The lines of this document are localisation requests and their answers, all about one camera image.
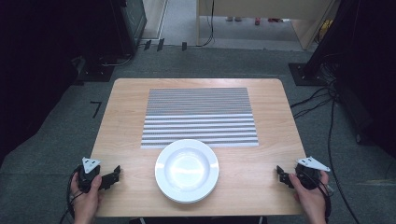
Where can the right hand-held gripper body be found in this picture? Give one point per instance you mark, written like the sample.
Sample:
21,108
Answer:
308,175

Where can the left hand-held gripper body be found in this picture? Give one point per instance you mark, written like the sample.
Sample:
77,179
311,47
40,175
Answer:
88,174

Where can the white plate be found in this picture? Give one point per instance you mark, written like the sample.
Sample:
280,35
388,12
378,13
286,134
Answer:
186,171

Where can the person's right hand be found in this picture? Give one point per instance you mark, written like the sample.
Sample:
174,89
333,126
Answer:
311,200

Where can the person's left hand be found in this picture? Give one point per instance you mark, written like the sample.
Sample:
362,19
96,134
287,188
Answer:
85,202

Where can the black stand base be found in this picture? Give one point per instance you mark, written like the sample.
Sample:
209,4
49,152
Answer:
306,76
96,73

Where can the striped grey placemat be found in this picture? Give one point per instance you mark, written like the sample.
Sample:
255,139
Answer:
199,118

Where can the dark cabinet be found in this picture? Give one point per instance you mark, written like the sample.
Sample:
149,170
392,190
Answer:
132,21

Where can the small red object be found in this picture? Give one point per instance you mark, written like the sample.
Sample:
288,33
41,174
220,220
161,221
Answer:
257,21

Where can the light wooden desk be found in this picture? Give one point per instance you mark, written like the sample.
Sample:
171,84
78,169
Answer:
264,7

